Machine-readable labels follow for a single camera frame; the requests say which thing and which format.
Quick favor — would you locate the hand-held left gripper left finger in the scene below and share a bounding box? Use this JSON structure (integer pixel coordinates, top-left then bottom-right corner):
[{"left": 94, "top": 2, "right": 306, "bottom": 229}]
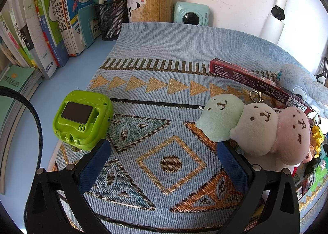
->
[{"left": 24, "top": 139, "right": 112, "bottom": 234}]

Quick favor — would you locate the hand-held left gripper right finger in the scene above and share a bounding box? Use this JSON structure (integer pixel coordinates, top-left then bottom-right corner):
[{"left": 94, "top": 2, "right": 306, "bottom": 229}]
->
[{"left": 216, "top": 140, "right": 301, "bottom": 234}]

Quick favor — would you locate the pastel three-ball plush toy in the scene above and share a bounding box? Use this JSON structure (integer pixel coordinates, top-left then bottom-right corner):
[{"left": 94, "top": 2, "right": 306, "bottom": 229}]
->
[{"left": 196, "top": 90, "right": 311, "bottom": 166}]

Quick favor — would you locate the grey-blue plush toy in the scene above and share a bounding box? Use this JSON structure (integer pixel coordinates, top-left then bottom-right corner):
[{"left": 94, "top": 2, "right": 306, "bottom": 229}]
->
[{"left": 278, "top": 64, "right": 328, "bottom": 119}]

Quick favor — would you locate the lime green plastic device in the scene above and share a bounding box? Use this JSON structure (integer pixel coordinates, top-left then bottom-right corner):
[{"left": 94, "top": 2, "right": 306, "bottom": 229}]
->
[{"left": 53, "top": 90, "right": 114, "bottom": 151}]

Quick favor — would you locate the pile of small toys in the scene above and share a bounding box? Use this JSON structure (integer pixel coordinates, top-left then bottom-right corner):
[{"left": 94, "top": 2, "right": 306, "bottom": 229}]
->
[{"left": 295, "top": 111, "right": 328, "bottom": 204}]

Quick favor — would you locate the dark red pen box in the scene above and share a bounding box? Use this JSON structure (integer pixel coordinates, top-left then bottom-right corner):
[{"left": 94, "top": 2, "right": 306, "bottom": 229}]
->
[{"left": 209, "top": 58, "right": 317, "bottom": 119}]

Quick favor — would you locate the yellow toy figure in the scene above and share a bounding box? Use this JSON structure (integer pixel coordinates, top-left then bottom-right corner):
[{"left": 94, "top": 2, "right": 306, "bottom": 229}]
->
[{"left": 310, "top": 125, "right": 326, "bottom": 147}]

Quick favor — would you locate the patterned blue woven mat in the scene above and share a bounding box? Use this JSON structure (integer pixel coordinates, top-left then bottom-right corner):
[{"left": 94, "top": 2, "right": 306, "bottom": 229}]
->
[{"left": 52, "top": 22, "right": 328, "bottom": 234}]

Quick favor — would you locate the stack of flat books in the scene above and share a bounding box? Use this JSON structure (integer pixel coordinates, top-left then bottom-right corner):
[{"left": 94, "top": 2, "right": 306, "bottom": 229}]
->
[{"left": 0, "top": 64, "right": 43, "bottom": 195}]

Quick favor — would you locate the teal bookend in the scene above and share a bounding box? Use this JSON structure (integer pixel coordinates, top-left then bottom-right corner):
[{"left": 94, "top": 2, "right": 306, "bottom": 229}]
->
[{"left": 77, "top": 6, "right": 101, "bottom": 49}]

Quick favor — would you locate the white desk lamp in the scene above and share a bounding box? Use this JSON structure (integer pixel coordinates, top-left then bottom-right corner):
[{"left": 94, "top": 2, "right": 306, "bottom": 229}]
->
[{"left": 259, "top": 0, "right": 298, "bottom": 45}]

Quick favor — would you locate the black mesh pen holder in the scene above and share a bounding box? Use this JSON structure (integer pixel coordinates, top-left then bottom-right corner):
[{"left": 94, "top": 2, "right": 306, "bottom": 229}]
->
[{"left": 93, "top": 0, "right": 129, "bottom": 41}]

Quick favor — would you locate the row of upright books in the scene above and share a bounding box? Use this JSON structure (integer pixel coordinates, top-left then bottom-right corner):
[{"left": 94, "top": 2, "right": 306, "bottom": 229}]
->
[{"left": 0, "top": 0, "right": 103, "bottom": 79}]

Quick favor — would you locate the cork pen holder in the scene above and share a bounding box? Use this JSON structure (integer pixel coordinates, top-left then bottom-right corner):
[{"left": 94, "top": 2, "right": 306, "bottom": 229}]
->
[{"left": 126, "top": 0, "right": 173, "bottom": 23}]

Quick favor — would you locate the black cable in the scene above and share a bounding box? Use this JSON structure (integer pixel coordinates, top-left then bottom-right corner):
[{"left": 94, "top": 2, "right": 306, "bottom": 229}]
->
[{"left": 0, "top": 86, "right": 43, "bottom": 170}]

